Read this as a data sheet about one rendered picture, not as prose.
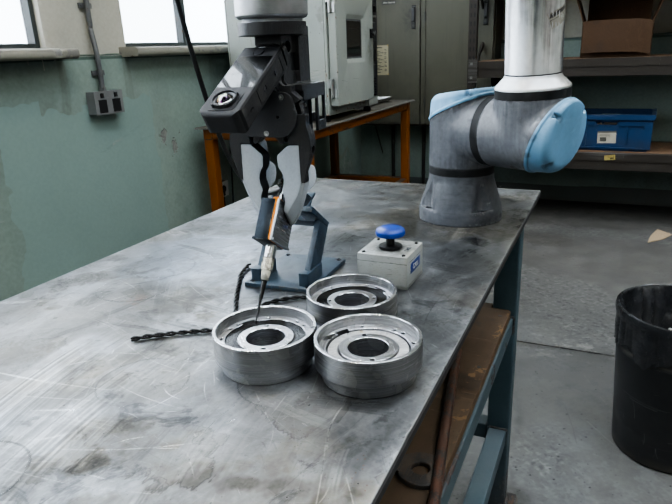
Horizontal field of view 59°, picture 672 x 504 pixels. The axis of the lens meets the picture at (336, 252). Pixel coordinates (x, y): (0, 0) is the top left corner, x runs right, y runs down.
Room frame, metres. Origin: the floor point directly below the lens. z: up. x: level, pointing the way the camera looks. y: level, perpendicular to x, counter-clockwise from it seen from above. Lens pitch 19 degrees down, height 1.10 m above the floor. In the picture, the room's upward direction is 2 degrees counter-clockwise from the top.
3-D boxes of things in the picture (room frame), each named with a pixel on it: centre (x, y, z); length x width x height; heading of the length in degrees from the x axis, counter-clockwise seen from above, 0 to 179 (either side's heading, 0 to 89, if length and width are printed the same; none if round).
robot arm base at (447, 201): (1.07, -0.23, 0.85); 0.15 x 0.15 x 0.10
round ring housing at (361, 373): (0.51, -0.03, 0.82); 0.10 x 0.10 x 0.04
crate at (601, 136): (3.79, -1.77, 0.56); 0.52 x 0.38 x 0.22; 62
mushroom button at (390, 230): (0.76, -0.07, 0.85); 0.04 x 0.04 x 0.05
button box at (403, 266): (0.77, -0.08, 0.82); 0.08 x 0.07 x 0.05; 155
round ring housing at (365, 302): (0.63, -0.02, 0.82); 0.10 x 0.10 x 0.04
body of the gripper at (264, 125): (0.66, 0.05, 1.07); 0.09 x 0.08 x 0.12; 158
